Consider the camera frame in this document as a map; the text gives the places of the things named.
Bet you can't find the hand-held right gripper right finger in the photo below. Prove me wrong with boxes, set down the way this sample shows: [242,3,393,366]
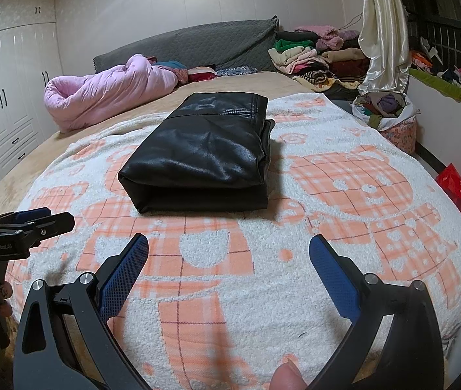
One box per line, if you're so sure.
[309,233,444,390]

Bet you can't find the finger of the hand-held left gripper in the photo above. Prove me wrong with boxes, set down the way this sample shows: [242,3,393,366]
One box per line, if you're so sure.
[19,212,74,240]
[0,207,52,229]

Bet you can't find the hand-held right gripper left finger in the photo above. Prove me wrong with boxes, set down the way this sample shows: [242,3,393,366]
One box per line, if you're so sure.
[13,233,150,390]

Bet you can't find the black leather jacket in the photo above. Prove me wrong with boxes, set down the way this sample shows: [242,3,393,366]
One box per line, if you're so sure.
[117,91,276,215]

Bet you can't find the floral basket of clothes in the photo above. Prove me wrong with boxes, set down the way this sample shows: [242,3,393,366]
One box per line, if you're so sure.
[351,91,418,153]

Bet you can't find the teal and red clothes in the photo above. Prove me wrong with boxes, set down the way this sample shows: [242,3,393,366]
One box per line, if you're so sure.
[151,60,219,84]

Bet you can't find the pile of folded clothes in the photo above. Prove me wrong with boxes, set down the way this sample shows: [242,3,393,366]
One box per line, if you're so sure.
[268,24,371,92]

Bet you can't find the person's left hand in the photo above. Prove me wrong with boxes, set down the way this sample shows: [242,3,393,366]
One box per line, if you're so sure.
[0,282,14,318]

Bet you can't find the person's right hand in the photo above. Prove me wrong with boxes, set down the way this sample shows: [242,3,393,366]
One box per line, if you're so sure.
[271,359,308,390]

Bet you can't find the white orange bear-print blanket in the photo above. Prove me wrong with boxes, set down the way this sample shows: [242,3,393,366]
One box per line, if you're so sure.
[5,93,461,390]

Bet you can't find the white wardrobe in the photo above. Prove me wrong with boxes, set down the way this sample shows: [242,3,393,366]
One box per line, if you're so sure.
[0,0,62,183]

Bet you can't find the pink quilt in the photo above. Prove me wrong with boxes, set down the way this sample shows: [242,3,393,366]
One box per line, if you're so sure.
[44,54,191,133]

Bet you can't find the red packet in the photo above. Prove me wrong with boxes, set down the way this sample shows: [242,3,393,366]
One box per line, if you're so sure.
[436,163,461,215]

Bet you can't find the tan bed sheet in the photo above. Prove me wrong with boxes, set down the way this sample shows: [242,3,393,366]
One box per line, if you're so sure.
[0,71,329,208]

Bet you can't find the grey quilted headboard cover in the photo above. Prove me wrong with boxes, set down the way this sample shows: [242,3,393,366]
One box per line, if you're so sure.
[92,16,280,76]

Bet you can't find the blue patterned cloth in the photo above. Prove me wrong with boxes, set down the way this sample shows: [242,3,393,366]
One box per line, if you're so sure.
[216,66,257,77]

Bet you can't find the cream satin curtain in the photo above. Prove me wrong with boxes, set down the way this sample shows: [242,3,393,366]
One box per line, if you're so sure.
[356,0,411,96]

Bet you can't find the black window railing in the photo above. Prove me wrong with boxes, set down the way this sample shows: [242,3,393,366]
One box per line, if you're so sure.
[407,16,461,78]

